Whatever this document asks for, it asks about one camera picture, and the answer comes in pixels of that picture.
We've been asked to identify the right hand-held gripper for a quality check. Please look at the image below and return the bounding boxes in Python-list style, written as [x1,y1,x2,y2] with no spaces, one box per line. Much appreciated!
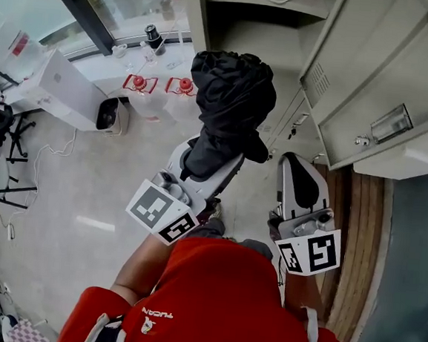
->
[263,150,351,280]

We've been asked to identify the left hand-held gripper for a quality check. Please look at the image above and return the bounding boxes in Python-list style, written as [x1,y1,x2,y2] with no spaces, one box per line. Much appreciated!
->
[122,128,248,253]

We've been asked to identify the black garment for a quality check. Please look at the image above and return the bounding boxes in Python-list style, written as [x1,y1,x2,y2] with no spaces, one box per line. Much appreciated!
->
[180,47,280,190]

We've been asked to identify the grey metal locker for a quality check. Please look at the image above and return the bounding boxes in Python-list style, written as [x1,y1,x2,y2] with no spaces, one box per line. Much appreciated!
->
[166,0,428,180]

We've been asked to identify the person's right forearm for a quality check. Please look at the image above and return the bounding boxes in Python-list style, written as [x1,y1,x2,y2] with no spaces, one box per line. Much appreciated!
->
[277,268,328,323]

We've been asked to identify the person's left forearm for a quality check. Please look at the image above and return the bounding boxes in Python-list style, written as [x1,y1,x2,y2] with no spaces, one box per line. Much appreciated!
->
[109,228,180,306]

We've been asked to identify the person's left shoe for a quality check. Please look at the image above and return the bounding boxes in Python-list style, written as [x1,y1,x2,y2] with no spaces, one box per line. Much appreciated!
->
[209,200,223,221]

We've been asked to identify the person's grey trousers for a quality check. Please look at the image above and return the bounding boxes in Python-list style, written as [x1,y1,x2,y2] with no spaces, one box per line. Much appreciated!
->
[188,216,277,262]

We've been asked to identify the wooden slatted bench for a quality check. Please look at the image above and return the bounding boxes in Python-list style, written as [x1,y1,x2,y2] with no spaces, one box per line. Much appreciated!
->
[295,162,398,342]

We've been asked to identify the clear water jug red cap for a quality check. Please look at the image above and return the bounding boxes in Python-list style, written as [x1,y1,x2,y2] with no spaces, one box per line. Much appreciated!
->
[160,73,203,123]
[118,71,163,124]

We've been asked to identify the white trash bin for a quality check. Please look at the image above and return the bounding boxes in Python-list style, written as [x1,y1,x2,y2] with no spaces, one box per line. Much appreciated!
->
[94,94,132,139]

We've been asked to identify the white cabinet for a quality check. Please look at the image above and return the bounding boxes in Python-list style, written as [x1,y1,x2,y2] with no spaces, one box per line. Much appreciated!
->
[352,139,428,183]

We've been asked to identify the person's red shirt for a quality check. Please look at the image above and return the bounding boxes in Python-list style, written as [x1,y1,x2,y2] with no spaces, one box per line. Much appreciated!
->
[56,225,365,342]

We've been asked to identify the black thermos flask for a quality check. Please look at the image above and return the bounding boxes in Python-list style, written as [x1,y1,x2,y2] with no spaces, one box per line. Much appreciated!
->
[142,23,169,57]

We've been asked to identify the white water dispenser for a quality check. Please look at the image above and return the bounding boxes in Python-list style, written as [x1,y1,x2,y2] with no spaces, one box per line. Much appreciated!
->
[1,44,111,134]

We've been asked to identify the large clear water bottle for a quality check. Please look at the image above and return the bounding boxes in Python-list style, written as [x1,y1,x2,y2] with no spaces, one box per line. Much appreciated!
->
[0,10,50,79]

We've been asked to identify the pink checkered cloth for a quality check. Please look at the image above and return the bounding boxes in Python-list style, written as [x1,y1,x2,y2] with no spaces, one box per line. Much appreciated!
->
[4,315,59,342]

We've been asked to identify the white harness strap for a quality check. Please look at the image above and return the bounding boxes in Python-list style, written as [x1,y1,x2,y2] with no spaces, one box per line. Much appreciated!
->
[79,310,130,342]
[301,306,338,342]

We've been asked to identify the white floor cable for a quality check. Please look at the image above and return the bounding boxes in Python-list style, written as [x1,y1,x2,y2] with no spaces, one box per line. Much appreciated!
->
[0,121,79,237]

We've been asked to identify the black window frame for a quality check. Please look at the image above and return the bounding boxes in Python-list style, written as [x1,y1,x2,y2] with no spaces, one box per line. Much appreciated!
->
[27,0,148,59]

